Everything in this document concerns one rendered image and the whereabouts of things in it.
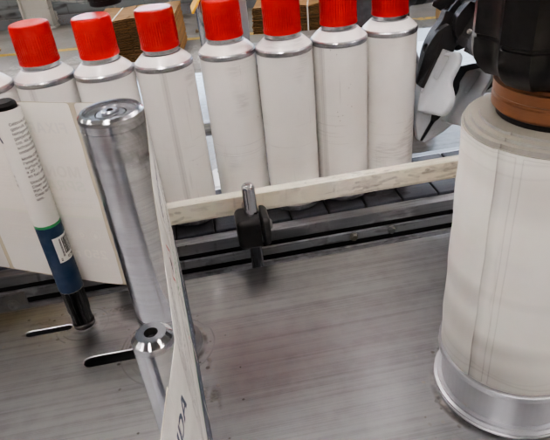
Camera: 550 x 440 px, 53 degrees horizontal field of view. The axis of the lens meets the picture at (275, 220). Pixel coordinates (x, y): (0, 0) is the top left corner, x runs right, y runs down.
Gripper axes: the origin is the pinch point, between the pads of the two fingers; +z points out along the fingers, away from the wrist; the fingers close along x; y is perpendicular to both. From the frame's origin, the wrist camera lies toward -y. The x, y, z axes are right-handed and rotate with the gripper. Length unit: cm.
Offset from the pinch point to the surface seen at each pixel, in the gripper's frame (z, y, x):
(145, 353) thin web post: 1.0, 39.1, -28.1
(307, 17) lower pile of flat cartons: 33, -415, 107
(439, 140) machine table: 4.1, -16.8, 13.8
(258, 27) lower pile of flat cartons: 58, -426, 75
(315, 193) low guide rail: 9.0, 4.8, -9.6
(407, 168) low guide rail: 3.5, 4.7, -2.0
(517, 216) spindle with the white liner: -3.8, 31.2, -12.6
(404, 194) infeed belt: 6.4, 3.8, -0.1
